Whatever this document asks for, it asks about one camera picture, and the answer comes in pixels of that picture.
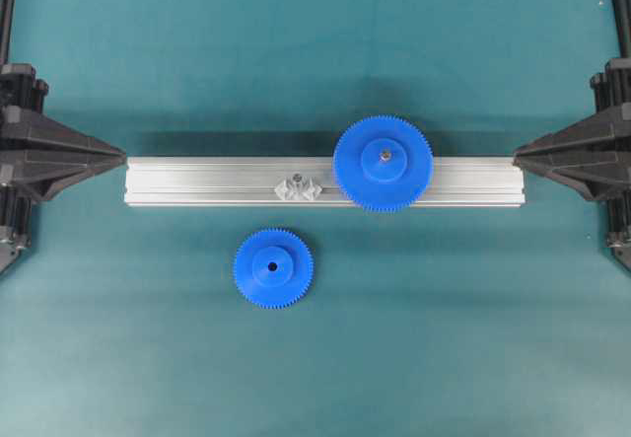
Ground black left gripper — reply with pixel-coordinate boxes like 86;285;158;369
1;107;126;202

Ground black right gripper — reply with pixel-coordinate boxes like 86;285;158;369
514;109;630;202

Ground small blue plastic gear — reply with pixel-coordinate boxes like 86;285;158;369
232;228;315;309

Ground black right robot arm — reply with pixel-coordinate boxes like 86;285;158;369
514;58;630;269

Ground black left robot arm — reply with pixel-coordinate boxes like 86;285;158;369
1;64;126;271

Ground large blue plastic gear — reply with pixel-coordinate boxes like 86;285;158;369
332;115;434;212

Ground black right frame post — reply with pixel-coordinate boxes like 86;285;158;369
611;0;630;58

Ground black frame post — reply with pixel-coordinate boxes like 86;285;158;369
0;0;15;65
611;0;630;58

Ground black left frame post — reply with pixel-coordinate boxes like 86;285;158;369
0;0;15;65

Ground silver aluminium extrusion rail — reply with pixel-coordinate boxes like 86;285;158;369
124;157;526;207

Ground silver shaft mounting bracket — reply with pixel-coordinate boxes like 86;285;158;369
274;173;322;202

